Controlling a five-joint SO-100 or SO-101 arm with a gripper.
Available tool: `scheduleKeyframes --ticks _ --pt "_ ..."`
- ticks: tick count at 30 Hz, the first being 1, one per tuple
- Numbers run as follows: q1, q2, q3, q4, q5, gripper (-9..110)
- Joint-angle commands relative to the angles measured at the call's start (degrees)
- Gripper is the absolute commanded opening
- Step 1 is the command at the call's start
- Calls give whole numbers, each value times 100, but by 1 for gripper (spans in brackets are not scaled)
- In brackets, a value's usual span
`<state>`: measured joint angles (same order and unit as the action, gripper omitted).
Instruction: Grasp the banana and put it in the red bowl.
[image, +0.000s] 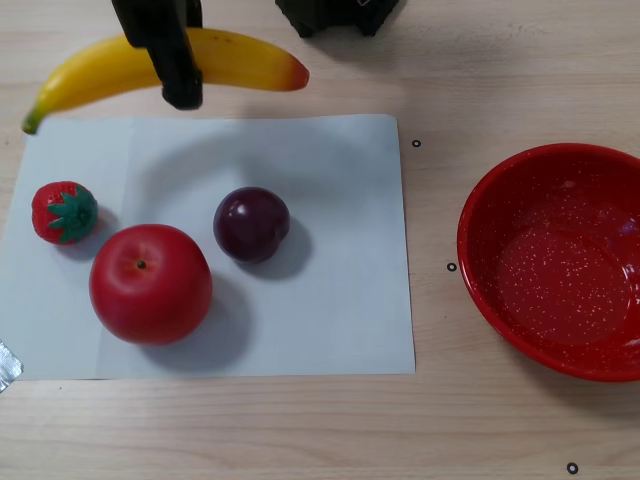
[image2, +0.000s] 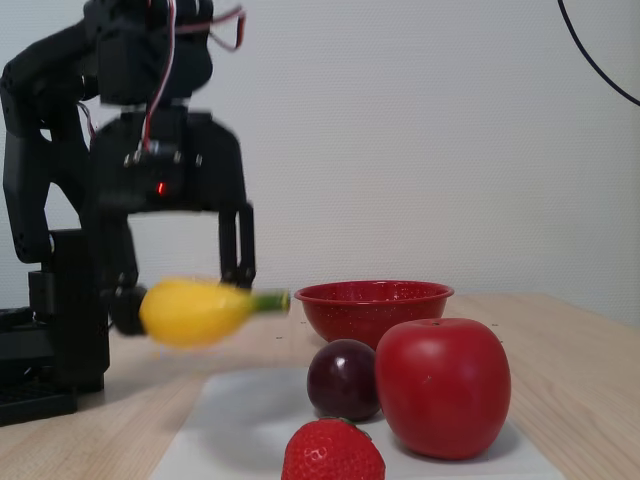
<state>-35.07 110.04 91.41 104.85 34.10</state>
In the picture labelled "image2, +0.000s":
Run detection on red speckled bowl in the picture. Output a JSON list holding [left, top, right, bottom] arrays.
[[293, 280, 455, 351]]

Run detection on red white servo wires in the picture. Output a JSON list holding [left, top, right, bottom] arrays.
[[74, 0, 247, 152]]

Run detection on red toy apple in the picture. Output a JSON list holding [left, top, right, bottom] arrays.
[[374, 317, 512, 461]]

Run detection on dark purple toy plum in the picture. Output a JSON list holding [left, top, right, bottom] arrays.
[[306, 338, 384, 422]]

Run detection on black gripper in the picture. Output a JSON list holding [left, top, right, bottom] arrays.
[[85, 110, 258, 337]]

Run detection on white paper sheet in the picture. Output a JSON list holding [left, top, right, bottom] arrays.
[[148, 367, 567, 480]]

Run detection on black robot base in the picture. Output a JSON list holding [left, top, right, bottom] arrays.
[[0, 228, 112, 427]]

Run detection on thin black cable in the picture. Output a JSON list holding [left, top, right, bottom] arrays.
[[556, 0, 640, 108]]

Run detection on yellow toy banana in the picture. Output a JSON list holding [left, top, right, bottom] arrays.
[[138, 277, 292, 351]]

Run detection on red toy strawberry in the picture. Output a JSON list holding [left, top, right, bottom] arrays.
[[280, 417, 387, 480]]

